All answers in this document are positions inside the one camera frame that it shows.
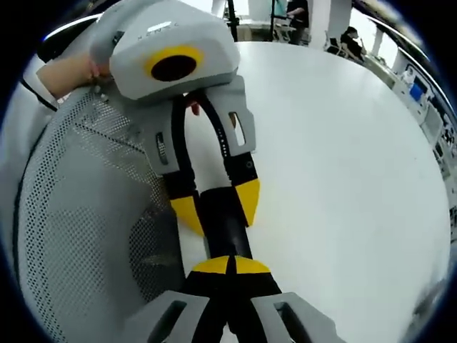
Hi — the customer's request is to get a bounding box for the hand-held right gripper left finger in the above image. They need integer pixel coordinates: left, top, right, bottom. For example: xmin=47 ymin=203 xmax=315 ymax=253
xmin=121 ymin=255 xmax=237 ymax=343

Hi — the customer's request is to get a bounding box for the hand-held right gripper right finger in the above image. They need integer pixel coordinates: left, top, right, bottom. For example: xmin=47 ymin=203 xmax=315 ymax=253
xmin=228 ymin=256 xmax=343 ymax=343

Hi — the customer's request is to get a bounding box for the black remote control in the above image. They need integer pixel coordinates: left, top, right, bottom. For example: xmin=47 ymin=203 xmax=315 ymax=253
xmin=199 ymin=187 xmax=255 ymax=261

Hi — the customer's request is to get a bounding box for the person's left hand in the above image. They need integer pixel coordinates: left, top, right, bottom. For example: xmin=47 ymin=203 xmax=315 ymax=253
xmin=87 ymin=53 xmax=115 ymax=82

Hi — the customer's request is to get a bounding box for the black tripod stand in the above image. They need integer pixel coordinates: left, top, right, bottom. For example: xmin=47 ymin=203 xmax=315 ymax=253
xmin=226 ymin=0 xmax=240 ymax=43

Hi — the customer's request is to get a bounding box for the grey mesh office chair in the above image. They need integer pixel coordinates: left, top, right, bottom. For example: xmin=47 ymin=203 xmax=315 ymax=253
xmin=13 ymin=84 xmax=187 ymax=343

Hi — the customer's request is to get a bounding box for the blue bin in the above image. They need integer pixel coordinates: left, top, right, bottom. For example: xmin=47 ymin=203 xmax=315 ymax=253
xmin=409 ymin=79 xmax=428 ymax=101

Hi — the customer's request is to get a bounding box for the black cable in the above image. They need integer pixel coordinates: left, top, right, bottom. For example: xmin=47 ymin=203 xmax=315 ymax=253
xmin=19 ymin=77 xmax=59 ymax=112

